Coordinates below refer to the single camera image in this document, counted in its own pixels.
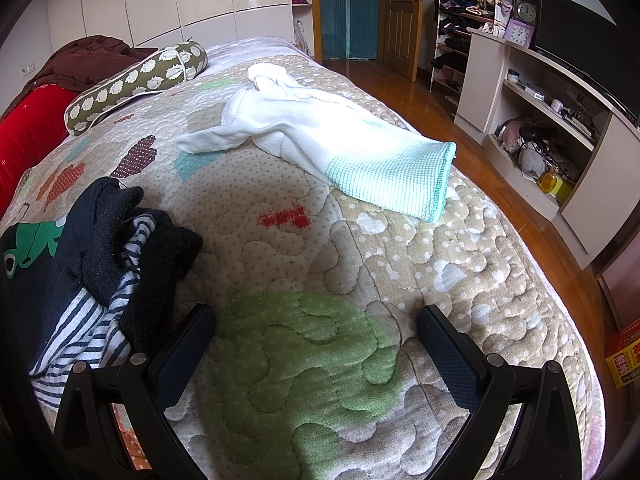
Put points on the wooden door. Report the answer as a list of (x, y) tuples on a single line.
[(399, 35)]

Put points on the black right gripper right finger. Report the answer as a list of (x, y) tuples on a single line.
[(544, 443)]

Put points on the yellow liquid bottle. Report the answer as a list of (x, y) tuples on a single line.
[(550, 182)]

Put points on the maroon blanket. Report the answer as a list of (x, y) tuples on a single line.
[(81, 64)]

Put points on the black television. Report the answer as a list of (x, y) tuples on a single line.
[(592, 47)]

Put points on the white tv cabinet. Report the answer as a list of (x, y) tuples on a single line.
[(505, 81)]

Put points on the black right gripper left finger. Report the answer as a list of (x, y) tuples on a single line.
[(86, 429)]

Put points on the dark mantel clock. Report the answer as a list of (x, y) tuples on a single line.
[(525, 11)]

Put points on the white glossy wardrobe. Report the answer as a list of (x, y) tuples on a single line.
[(157, 23)]

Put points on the shoe rack with clutter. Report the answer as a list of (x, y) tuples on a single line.
[(455, 20)]

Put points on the patchwork heart quilt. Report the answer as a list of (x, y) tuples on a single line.
[(319, 373)]

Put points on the purple square clock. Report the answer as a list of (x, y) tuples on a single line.
[(519, 33)]

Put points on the olive patterned bolster pillow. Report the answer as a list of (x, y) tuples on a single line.
[(160, 71)]

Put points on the navy striped child pants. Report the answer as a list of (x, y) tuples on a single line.
[(96, 286)]

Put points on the teal door curtain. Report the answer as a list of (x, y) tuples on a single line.
[(349, 29)]

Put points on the red yellow cardboard box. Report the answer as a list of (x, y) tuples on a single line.
[(623, 352)]

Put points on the red pillow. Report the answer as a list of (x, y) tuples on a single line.
[(29, 133)]

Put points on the white and teal towel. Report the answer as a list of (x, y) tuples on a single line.
[(334, 140)]

